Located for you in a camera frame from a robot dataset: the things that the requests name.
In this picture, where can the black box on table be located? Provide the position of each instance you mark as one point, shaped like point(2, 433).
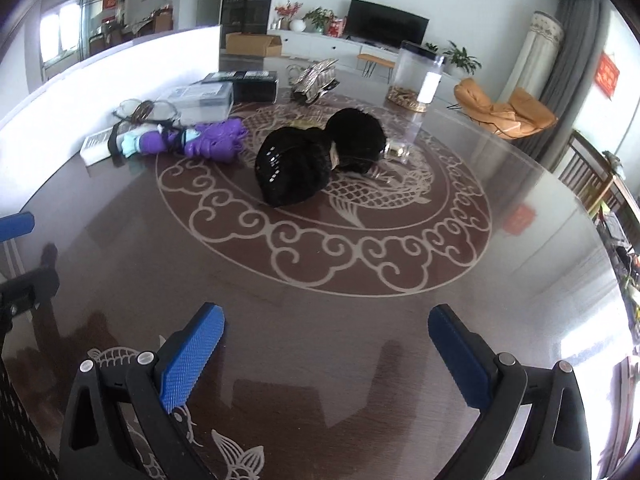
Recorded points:
point(249, 86)

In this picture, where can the small glass perfume bottle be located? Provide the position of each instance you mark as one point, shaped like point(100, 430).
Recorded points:
point(402, 131)

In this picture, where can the orange butterfly chair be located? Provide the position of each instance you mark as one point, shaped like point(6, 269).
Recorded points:
point(520, 116)

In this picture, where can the purple item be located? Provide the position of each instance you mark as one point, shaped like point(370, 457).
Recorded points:
point(216, 141)

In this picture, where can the green potted plant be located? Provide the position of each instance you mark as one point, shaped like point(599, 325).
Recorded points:
point(319, 18)

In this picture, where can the brown cardboard box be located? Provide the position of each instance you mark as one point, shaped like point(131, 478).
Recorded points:
point(267, 46)

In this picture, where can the black flat television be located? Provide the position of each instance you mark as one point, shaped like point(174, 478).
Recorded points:
point(378, 24)

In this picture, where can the wooden side table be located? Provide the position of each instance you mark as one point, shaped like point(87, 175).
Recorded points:
point(372, 62)

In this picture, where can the wooden dining table set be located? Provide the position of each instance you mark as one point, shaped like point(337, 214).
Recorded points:
point(112, 33)

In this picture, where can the white comb package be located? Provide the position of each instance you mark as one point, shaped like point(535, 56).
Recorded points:
point(99, 146)

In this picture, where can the red flower vase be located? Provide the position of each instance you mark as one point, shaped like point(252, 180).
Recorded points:
point(286, 12)

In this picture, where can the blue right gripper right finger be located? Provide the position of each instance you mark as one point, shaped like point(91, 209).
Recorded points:
point(470, 361)

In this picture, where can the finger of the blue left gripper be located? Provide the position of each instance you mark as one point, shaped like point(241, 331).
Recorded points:
point(16, 225)

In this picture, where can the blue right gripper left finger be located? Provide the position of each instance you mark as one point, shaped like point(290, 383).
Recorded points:
point(184, 355)

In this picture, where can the white floor air conditioner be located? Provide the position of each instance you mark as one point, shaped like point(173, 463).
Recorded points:
point(535, 61)

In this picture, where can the metallic woven basket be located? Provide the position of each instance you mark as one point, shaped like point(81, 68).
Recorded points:
point(310, 83)

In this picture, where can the clear tall container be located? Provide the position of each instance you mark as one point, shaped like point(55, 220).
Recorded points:
point(415, 78)

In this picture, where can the white tv cabinet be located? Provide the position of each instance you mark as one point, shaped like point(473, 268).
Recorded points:
point(316, 47)

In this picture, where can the green plants by tv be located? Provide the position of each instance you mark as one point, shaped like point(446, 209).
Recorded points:
point(454, 60)

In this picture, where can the black tall cabinet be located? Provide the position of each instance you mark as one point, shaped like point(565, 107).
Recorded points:
point(247, 0)

